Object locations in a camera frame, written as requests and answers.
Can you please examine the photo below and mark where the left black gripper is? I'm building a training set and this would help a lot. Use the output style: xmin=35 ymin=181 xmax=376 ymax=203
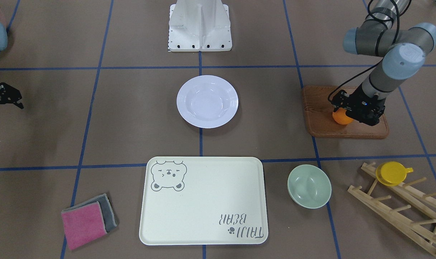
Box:
xmin=332 ymin=90 xmax=386 ymax=126

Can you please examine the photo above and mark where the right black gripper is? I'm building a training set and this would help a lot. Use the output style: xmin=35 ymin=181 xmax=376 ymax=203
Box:
xmin=0 ymin=82 xmax=24 ymax=109

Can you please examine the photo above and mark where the orange fruit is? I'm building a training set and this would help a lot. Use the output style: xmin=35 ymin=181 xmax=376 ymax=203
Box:
xmin=332 ymin=108 xmax=354 ymax=125

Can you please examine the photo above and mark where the white round plate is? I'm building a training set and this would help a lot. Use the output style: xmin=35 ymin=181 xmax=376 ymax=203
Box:
xmin=176 ymin=75 xmax=239 ymax=128

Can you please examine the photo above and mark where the cream bear serving tray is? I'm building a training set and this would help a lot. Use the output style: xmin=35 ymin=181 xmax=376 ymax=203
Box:
xmin=139 ymin=157 xmax=269 ymax=246

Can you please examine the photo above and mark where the wooden cutting board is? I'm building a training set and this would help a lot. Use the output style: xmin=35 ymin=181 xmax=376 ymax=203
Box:
xmin=302 ymin=85 xmax=389 ymax=139

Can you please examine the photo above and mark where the yellow mug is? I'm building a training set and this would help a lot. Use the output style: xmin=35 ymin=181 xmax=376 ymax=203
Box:
xmin=375 ymin=161 xmax=413 ymax=186

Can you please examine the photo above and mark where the green bowl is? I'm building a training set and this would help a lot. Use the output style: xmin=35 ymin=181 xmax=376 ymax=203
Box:
xmin=287 ymin=164 xmax=332 ymax=209

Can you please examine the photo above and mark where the pink cloth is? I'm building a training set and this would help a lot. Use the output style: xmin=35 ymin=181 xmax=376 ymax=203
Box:
xmin=61 ymin=202 xmax=107 ymax=250

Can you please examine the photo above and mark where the grey cloth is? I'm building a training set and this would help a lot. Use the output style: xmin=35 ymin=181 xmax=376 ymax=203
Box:
xmin=62 ymin=193 xmax=118 ymax=233

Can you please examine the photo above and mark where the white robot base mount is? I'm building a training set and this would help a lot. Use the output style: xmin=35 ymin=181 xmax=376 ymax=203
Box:
xmin=167 ymin=0 xmax=233 ymax=52

